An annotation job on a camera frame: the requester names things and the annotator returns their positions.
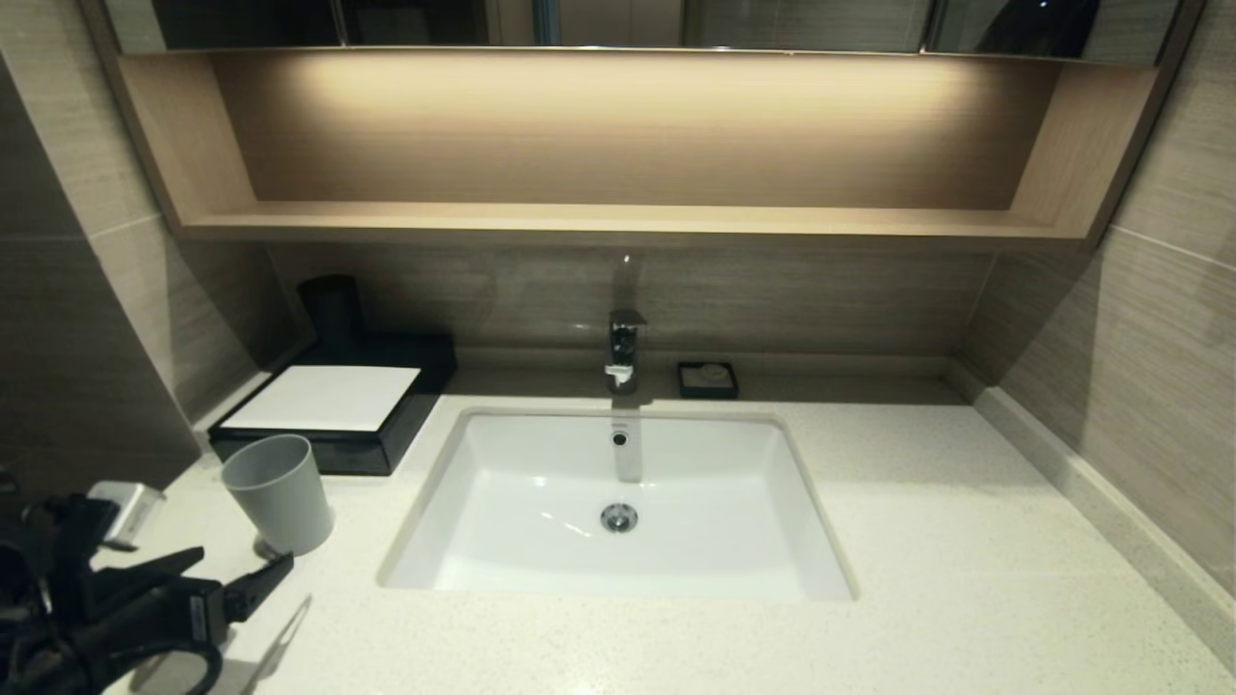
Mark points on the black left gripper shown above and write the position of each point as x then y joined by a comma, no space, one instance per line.
169,618

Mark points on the grey tumbler cup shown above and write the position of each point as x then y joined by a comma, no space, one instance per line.
285,502

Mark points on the black box drawer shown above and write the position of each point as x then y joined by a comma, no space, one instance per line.
348,456

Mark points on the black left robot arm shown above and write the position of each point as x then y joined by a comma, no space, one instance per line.
39,618

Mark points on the black tray box white lid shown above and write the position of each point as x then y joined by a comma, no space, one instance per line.
338,396

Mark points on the black cylindrical cup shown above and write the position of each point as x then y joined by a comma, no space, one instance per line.
331,309

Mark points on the white ceramic sink basin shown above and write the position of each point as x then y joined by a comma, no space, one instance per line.
521,521

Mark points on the chrome sink drain stopper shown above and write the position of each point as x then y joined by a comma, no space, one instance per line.
619,517

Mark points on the chrome sink faucet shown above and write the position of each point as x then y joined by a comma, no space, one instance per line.
625,347

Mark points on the black soap dish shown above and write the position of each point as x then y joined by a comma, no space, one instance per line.
688,386

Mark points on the beige soap bar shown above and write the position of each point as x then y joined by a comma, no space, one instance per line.
715,372

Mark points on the mirror cabinet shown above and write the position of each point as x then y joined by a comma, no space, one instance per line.
772,24

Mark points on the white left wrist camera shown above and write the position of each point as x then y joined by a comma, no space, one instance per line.
127,512

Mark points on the wooden wall shelf niche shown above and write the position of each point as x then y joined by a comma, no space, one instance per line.
618,222

